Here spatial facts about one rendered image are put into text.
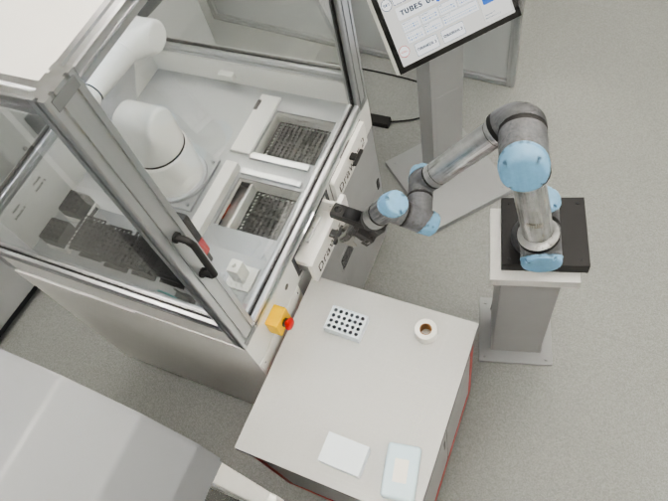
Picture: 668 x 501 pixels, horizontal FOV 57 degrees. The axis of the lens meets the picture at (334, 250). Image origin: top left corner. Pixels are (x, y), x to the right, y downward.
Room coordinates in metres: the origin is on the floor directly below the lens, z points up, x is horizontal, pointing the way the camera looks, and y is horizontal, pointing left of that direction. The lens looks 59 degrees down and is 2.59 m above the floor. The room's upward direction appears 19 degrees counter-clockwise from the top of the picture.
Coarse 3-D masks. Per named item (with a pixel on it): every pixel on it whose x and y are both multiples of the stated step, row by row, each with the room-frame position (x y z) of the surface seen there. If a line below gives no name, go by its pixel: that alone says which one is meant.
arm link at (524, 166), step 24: (504, 120) 0.92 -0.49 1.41; (528, 120) 0.88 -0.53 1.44; (504, 144) 0.85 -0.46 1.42; (528, 144) 0.81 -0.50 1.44; (504, 168) 0.79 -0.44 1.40; (528, 168) 0.77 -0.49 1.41; (528, 192) 0.77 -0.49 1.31; (528, 216) 0.77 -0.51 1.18; (528, 240) 0.77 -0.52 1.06; (552, 240) 0.74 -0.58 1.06; (528, 264) 0.73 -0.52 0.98; (552, 264) 0.71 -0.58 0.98
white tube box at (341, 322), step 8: (336, 312) 0.87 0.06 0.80; (344, 312) 0.87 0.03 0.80; (352, 312) 0.86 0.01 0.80; (328, 320) 0.86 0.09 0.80; (336, 320) 0.85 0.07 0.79; (344, 320) 0.84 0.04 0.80; (352, 320) 0.83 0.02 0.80; (360, 320) 0.82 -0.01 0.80; (368, 320) 0.82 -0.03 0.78; (328, 328) 0.83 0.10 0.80; (336, 328) 0.82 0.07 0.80; (344, 328) 0.81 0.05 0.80; (352, 328) 0.81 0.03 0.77; (360, 328) 0.79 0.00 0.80; (344, 336) 0.79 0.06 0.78; (352, 336) 0.78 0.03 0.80; (360, 336) 0.77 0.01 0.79
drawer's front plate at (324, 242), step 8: (344, 200) 1.20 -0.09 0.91; (328, 224) 1.12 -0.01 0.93; (336, 224) 1.14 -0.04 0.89; (344, 224) 1.17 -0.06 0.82; (328, 232) 1.10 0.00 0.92; (320, 240) 1.07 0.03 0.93; (328, 240) 1.09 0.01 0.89; (320, 248) 1.05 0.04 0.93; (312, 256) 1.02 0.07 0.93; (320, 256) 1.03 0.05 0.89; (328, 256) 1.06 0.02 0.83; (312, 264) 1.00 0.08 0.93; (320, 264) 1.02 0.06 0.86; (312, 272) 1.00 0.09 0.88; (320, 272) 1.01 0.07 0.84
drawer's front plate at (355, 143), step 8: (360, 128) 1.47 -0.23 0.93; (352, 136) 1.44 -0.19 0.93; (360, 136) 1.46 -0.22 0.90; (352, 144) 1.41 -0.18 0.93; (360, 144) 1.45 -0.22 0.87; (344, 152) 1.39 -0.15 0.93; (344, 160) 1.35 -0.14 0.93; (352, 160) 1.39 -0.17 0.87; (336, 168) 1.33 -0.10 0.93; (344, 168) 1.34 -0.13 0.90; (352, 168) 1.38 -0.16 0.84; (336, 176) 1.30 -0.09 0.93; (344, 176) 1.33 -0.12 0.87; (336, 184) 1.28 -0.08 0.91; (344, 184) 1.32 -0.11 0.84; (336, 192) 1.27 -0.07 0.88; (336, 200) 1.27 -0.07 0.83
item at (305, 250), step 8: (328, 200) 1.24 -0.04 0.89; (320, 208) 1.25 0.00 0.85; (328, 208) 1.23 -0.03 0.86; (328, 216) 1.22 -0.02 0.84; (312, 224) 1.21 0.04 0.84; (320, 224) 1.20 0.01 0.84; (320, 232) 1.16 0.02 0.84; (304, 240) 1.15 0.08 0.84; (312, 240) 1.14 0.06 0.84; (304, 248) 1.12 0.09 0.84; (312, 248) 1.11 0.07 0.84; (296, 256) 1.10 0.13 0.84; (304, 256) 1.09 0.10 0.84; (304, 264) 1.03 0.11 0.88
